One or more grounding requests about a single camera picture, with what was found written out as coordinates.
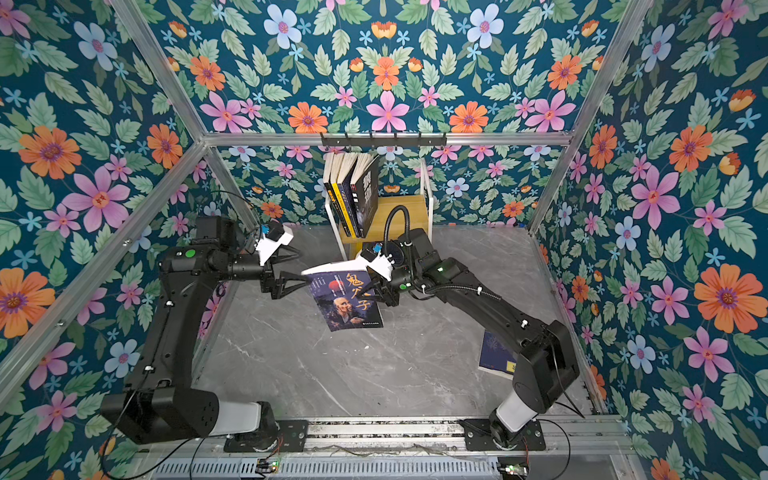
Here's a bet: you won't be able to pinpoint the dark portrait book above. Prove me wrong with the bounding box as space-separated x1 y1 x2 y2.
336 152 362 238
301 258 383 332

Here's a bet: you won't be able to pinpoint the black book white characters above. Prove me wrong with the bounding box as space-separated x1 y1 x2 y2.
350 153 379 238

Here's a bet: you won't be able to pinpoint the navy book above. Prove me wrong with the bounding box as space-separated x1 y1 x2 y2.
478 331 516 379

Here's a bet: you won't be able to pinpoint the yellow cartoon cover book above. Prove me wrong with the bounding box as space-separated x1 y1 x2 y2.
330 152 357 238

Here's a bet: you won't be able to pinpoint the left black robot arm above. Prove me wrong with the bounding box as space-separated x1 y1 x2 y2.
100 216 306 451

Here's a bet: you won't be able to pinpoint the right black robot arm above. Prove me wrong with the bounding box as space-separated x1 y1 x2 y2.
357 229 580 449

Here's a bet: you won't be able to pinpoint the white wooden two-tier shelf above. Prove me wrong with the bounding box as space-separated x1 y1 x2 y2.
321 161 434 260

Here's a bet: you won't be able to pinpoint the black book leaning on shelf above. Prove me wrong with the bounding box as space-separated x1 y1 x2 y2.
323 152 350 234

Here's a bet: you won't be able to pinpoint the black hook rail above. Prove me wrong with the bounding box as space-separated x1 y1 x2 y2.
320 133 448 149

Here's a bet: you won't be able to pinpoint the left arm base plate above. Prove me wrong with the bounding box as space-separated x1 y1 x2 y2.
224 420 309 453

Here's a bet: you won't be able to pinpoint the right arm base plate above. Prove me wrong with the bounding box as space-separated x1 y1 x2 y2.
458 419 546 452

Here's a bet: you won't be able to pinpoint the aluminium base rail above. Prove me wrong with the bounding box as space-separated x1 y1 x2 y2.
171 415 637 461

